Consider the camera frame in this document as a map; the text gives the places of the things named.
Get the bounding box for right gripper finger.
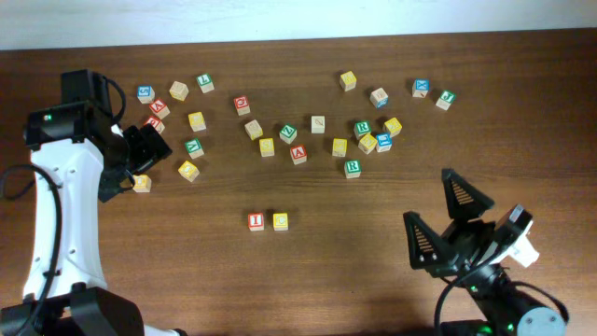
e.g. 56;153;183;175
403;211;457;270
441;168;494;220

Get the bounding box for green r block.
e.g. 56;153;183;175
354;120;371;140
344;160;362;179

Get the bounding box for red I block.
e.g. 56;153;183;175
248;213;265;231

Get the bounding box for yellow C block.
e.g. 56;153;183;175
273;213;289;231

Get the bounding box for red a block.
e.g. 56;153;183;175
149;98;170;119
290;145;308;165

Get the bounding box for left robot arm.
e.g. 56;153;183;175
1;69;172;335

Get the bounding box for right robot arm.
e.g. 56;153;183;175
403;168;570;335

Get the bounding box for yellow block bottom left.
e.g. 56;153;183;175
133;175;152;193

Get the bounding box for red 6 block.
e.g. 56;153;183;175
145;116;165;134

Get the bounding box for blue S block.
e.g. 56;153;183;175
136;85;155;105

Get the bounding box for yellow O block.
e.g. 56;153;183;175
178;161;200;182

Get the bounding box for green V block left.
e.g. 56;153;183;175
185;138;204;159

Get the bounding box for green v block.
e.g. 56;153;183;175
185;138;204;159
279;124;298;144

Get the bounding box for yellow block upper left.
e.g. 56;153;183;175
188;112;206;132

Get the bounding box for plain wooden block left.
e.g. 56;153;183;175
169;81;189;102

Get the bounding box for plain wooden block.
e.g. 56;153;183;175
169;81;189;102
244;119;263;140

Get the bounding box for blue picture block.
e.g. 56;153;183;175
376;133;393;152

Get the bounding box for green J block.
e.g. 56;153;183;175
436;90;456;111

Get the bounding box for green L block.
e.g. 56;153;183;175
196;73;215;93

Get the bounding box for yellow block by R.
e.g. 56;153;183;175
358;133;378;155

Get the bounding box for blue X block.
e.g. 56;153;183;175
412;78;430;98

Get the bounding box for red Q block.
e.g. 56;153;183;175
233;95;251;116

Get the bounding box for plain wooden block centre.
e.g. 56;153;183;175
244;119;263;140

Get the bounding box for yellow block centre right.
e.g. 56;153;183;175
332;138;348;157

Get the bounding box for wooden block blue side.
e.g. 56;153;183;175
369;88;389;108

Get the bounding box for yellow S block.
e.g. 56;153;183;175
259;138;275;157

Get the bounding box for green V block centre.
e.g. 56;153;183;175
279;124;298;144

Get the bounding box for plain picture block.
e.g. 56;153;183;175
311;116;326;134

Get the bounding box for yellow block top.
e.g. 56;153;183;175
340;71;357;91

